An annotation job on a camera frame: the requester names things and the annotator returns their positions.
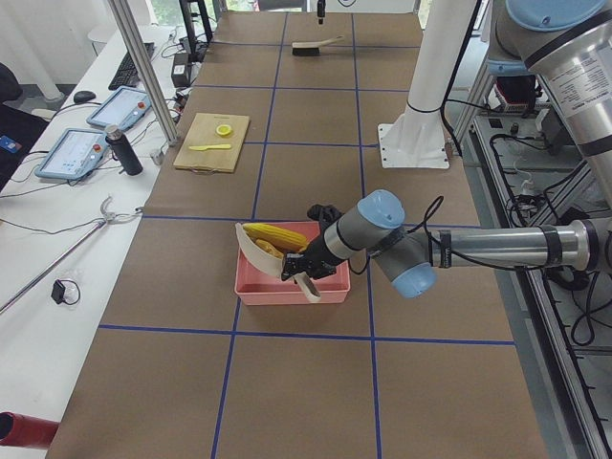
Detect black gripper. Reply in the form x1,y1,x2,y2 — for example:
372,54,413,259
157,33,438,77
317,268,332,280
317,0,326,24
281,238,349,281

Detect yellow toy corn cob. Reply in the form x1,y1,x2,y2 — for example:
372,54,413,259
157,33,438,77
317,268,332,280
242,223,309,252

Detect beige plastic dustpan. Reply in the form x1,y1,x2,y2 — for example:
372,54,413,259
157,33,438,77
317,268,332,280
235,223,321,303

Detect beige hand brush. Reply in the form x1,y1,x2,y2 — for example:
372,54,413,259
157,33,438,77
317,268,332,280
292,35,344,57

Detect tan toy ginger root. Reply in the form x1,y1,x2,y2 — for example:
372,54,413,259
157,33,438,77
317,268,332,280
255,239,285,259

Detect pink plastic bin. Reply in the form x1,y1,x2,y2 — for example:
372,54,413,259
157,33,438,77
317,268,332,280
234,247,351,305

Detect yellow plastic knife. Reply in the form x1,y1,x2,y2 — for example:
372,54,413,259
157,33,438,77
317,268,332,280
188,143,232,152

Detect yellow lemon slices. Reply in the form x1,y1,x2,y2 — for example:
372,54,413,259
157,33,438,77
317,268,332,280
215,123,233,137

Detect bamboo cutting board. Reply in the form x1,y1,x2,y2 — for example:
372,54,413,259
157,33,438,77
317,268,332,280
173,113,250,173

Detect black keyboard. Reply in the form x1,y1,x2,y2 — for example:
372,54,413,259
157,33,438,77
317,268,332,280
108,52,141,91

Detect metal reacher grabber tool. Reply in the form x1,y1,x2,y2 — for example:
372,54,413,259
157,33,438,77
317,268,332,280
1,195,142,315

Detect blue teach pendant far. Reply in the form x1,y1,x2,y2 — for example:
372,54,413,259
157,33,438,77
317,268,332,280
86,86,151,131

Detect blue teach pendant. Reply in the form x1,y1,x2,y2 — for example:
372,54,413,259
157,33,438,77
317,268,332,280
86,86,151,131
34,129,109,181

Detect black water bottle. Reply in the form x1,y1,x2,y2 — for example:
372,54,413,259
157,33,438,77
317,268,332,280
104,124,142,176

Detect black computer mouse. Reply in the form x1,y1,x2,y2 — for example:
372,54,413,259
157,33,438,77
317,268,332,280
73,90,97,104

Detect blue teach pendant near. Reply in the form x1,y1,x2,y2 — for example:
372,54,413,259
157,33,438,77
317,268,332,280
34,129,109,181

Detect red cylinder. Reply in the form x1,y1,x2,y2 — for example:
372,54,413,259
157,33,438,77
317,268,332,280
1,411,59,449

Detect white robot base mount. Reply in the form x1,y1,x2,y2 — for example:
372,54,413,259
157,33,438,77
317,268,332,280
378,0,480,169

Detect aluminium frame post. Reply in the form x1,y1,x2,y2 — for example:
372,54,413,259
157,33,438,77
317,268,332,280
108,0,178,146

